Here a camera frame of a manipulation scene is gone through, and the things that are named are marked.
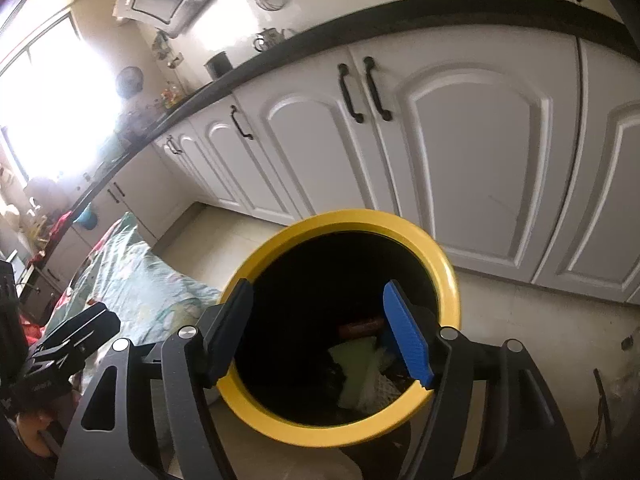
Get dark metal pot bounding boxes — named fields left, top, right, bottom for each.
left=204, top=51, right=235, bottom=81

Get black kitchen countertop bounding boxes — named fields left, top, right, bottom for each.
left=20, top=0, right=633, bottom=281

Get white foam net sleeve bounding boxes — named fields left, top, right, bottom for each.
left=365, top=360, right=418, bottom=401

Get hanging kitchen tools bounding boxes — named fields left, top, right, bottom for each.
left=152, top=30, right=183, bottom=68

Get table with patterned cloth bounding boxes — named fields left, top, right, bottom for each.
left=45, top=211, right=223, bottom=356

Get red foil wrapper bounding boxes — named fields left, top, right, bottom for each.
left=337, top=317, right=386, bottom=341

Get yellow rimmed bin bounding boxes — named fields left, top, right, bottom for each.
left=218, top=208, right=461, bottom=466

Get red cloth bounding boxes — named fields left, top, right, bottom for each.
left=50, top=210, right=76, bottom=236

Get kitchen window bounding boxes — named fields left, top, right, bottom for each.
left=0, top=10, right=121, bottom=186

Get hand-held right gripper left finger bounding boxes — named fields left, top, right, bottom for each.
left=54, top=279, right=255, bottom=480

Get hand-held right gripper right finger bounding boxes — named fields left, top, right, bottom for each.
left=382, top=280, right=583, bottom=480

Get blue hanging basin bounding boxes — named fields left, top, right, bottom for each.
left=72, top=202, right=99, bottom=229

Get person's left hand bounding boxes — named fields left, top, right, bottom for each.
left=15, top=410, right=53, bottom=456

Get group of condiment bottles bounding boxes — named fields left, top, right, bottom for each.
left=155, top=80, right=186, bottom=108

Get metal teapot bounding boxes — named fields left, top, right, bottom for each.
left=252, top=27, right=296, bottom=53

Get green foam net sleeve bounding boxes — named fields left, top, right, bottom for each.
left=327, top=337, right=381, bottom=408

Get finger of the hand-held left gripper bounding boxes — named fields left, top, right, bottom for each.
left=42, top=302, right=122, bottom=346
left=22, top=330, right=113, bottom=378

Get small wall fan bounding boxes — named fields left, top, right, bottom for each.
left=116, top=66, right=146, bottom=98

